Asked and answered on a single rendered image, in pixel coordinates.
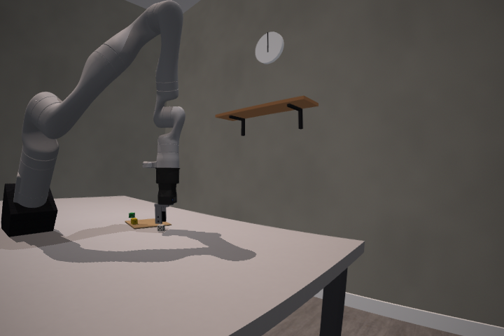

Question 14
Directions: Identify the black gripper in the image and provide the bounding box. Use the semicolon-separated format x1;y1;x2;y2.
143;152;180;224

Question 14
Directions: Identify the tan square mat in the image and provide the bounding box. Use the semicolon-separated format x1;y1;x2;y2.
125;218;172;229

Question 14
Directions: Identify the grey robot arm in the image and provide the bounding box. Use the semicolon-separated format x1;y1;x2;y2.
13;0;186;208

